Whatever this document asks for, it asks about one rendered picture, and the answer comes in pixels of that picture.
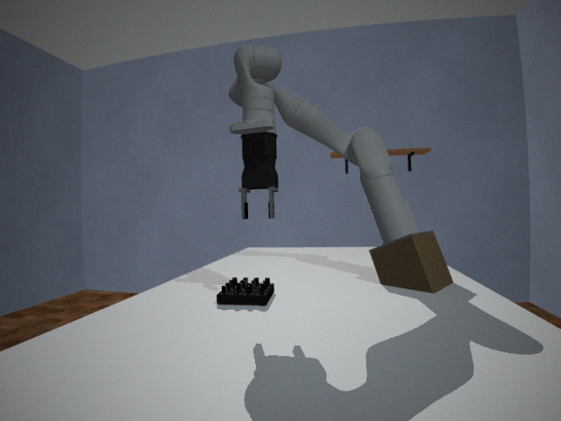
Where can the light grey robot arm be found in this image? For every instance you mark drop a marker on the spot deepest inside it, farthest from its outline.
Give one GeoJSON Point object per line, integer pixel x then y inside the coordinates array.
{"type": "Point", "coordinates": [391, 212]}

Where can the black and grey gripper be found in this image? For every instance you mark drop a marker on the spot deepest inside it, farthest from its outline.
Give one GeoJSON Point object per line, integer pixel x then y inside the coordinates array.
{"type": "Point", "coordinates": [259, 155]}

